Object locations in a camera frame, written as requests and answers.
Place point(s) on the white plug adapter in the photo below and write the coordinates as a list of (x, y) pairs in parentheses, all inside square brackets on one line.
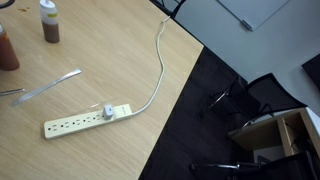
[(107, 112)]

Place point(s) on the black office chair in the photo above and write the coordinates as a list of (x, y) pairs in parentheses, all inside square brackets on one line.
[(301, 166), (169, 7), (264, 95)]

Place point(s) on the beige power strip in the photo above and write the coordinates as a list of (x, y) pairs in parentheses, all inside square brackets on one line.
[(73, 124)]

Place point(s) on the silver metal knife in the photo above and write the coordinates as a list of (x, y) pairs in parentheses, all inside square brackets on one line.
[(41, 89)]

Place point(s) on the white-capped brown sauce bottle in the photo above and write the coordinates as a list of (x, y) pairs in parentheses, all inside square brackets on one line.
[(49, 19)]

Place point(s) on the wooden console shelf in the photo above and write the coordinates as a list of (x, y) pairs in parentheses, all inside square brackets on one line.
[(281, 130)]

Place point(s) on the red sauce bottle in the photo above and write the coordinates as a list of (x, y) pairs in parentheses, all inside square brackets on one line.
[(8, 58)]

